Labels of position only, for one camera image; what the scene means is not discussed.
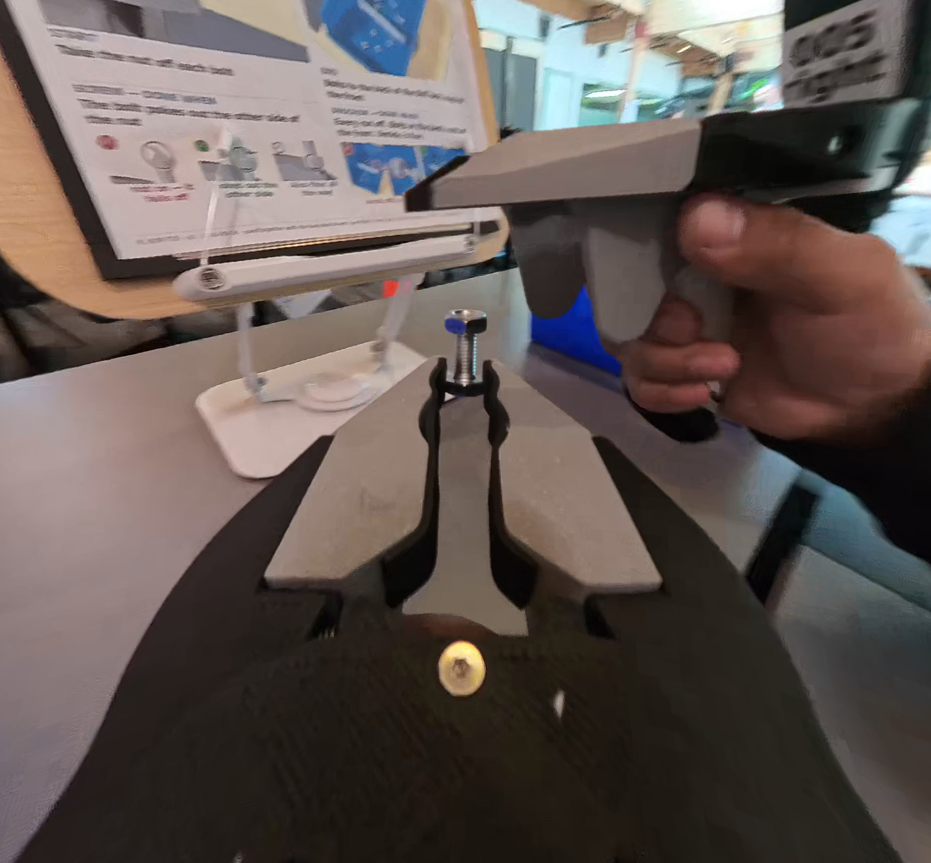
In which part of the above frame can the person's right hand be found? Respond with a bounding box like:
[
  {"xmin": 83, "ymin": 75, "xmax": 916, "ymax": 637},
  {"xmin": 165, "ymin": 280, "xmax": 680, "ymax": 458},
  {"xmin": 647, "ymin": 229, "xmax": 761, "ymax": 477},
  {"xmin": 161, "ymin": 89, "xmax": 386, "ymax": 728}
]
[{"xmin": 618, "ymin": 192, "xmax": 931, "ymax": 444}]

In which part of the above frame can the printed instruction sheet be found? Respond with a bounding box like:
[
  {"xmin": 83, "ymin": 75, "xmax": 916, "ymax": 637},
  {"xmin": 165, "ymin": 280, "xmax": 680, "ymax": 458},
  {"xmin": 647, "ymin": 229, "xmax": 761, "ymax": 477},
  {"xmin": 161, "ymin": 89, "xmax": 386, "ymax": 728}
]
[{"xmin": 0, "ymin": 0, "xmax": 488, "ymax": 281}]

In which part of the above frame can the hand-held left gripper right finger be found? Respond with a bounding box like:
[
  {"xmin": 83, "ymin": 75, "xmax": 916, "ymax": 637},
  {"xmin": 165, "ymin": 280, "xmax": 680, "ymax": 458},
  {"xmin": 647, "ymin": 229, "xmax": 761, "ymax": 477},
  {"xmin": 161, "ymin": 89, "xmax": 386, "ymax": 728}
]
[{"xmin": 483, "ymin": 359, "xmax": 664, "ymax": 609}]

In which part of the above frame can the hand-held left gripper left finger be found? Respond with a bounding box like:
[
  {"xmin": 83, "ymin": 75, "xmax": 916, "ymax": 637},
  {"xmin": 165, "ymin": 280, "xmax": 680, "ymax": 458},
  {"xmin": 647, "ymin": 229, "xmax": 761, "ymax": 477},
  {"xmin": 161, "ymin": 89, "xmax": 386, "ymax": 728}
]
[{"xmin": 265, "ymin": 356, "xmax": 446, "ymax": 609}]

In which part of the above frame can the person's right forearm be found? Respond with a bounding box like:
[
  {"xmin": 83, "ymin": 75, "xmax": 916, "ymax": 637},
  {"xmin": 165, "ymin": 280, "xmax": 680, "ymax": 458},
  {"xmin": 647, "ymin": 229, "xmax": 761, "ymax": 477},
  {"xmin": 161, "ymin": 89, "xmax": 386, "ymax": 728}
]
[{"xmin": 756, "ymin": 361, "xmax": 931, "ymax": 566}]

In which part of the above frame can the silver hex bolt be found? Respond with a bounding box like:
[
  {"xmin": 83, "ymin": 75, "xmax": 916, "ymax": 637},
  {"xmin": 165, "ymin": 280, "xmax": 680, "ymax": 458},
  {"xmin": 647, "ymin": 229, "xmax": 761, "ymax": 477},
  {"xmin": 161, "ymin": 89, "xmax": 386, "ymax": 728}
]
[{"xmin": 440, "ymin": 335, "xmax": 487, "ymax": 399}]

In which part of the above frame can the blue plastic bin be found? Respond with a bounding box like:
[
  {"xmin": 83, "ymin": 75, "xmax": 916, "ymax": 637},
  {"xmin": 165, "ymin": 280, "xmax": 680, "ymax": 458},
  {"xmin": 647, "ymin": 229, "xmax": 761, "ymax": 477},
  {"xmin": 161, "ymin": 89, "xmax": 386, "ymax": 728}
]
[{"xmin": 530, "ymin": 285, "xmax": 626, "ymax": 377}]

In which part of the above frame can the white document stand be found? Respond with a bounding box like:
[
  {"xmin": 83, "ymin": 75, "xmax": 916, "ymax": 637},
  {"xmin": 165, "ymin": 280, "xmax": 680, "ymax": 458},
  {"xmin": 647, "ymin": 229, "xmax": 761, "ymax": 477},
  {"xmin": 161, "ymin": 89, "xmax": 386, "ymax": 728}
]
[{"xmin": 173, "ymin": 222, "xmax": 504, "ymax": 480}]

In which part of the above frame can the wooden backing board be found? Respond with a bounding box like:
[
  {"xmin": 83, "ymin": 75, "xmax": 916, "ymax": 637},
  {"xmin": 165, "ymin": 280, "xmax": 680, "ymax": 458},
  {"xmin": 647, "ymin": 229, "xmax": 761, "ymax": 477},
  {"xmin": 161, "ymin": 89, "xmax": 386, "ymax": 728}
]
[{"xmin": 0, "ymin": 0, "xmax": 510, "ymax": 320}]

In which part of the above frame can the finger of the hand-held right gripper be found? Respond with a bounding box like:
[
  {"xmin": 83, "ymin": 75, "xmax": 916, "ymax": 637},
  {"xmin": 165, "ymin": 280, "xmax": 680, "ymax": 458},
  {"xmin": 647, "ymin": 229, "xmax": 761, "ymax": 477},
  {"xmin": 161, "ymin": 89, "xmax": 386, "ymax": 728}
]
[{"xmin": 403, "ymin": 116, "xmax": 705, "ymax": 215}]

